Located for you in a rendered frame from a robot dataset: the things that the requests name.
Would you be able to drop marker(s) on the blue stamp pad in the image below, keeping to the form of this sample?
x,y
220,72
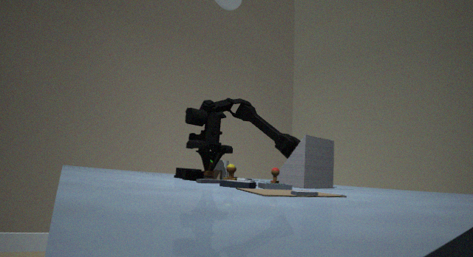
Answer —
x,y
237,184

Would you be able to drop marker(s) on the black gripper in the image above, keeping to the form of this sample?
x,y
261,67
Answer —
x,y
210,142

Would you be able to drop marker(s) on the yellow-handled rubber stamp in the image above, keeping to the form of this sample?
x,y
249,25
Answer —
x,y
230,169

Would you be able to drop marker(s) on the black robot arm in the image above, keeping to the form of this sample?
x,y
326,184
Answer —
x,y
211,113

